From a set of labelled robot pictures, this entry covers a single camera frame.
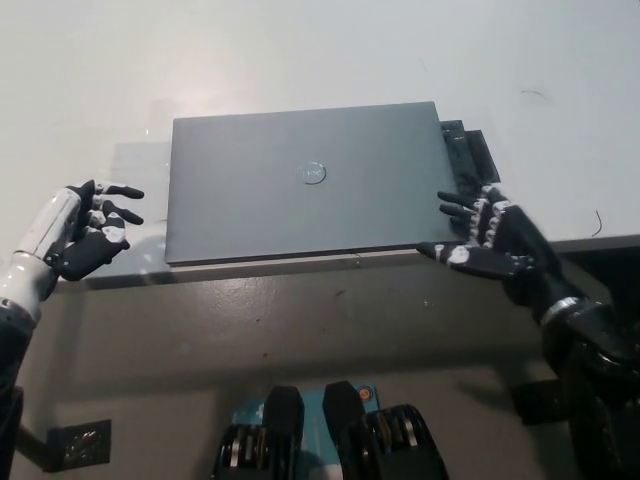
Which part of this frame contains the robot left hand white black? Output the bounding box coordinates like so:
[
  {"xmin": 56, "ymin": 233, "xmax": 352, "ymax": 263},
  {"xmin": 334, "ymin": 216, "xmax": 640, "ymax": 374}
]
[{"xmin": 12, "ymin": 179, "xmax": 146, "ymax": 281}]

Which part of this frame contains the robot right hand white black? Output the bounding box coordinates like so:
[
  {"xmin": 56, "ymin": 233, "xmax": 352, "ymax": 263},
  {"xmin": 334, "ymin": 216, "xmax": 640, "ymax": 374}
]
[{"xmin": 416, "ymin": 182, "xmax": 594, "ymax": 321}]

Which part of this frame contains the dark grey laptop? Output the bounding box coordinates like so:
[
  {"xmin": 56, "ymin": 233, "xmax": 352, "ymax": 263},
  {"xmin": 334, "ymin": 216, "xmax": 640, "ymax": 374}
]
[{"xmin": 163, "ymin": 101, "xmax": 469, "ymax": 267}]

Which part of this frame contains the black ribbed robot body block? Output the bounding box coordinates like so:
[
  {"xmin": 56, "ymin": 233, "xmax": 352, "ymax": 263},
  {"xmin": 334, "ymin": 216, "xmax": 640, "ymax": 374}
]
[
  {"xmin": 212, "ymin": 384, "xmax": 307, "ymax": 480},
  {"xmin": 322, "ymin": 380, "xmax": 449, "ymax": 480}
]

